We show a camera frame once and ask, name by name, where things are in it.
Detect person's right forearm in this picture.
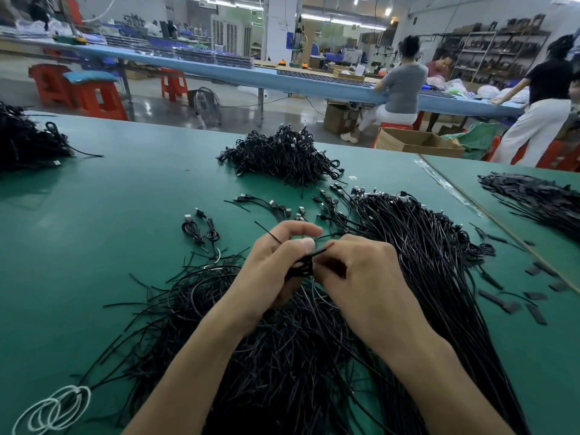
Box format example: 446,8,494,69
390,335,516,435

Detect bunch of white wire rings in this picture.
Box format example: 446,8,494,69
11,385,92,435

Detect spread of straight black cables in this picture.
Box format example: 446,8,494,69
478,172,580,245

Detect single black cable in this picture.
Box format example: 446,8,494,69
181,214,208,250
254,220,347,283
195,208,221,245

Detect white pillar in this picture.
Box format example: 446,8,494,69
263,0,300,64

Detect long blue workbench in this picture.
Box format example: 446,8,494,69
40,40,527,120

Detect bundle of long black cables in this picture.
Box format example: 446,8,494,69
312,184,531,435

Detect red stool with blue seat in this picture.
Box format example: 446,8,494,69
63,70,130,121

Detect scattered dark tie pieces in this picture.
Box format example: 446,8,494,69
471,224,572,325

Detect pile of white bags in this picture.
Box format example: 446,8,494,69
444,79,531,103

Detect pile of black cables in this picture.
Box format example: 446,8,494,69
77,195,400,435

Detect person's left forearm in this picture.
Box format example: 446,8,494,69
124,308,264,435

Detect heap of black cables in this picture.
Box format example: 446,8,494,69
0,102,103,173
217,124,346,187

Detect grey floor fan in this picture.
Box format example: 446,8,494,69
188,86,223,131

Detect small cardboard box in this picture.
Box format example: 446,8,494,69
323,102,361,135

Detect open cardboard box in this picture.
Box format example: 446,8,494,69
374,128,466,158

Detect red plastic stool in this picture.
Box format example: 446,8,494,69
28,63,72,107
536,138,580,173
160,68,190,103

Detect green bag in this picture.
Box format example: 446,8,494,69
446,120,502,160

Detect metal storage shelf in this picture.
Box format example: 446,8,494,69
439,13,552,84

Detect person's right hand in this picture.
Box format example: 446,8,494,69
310,233,427,363

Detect person's left hand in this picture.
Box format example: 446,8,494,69
217,220,324,336

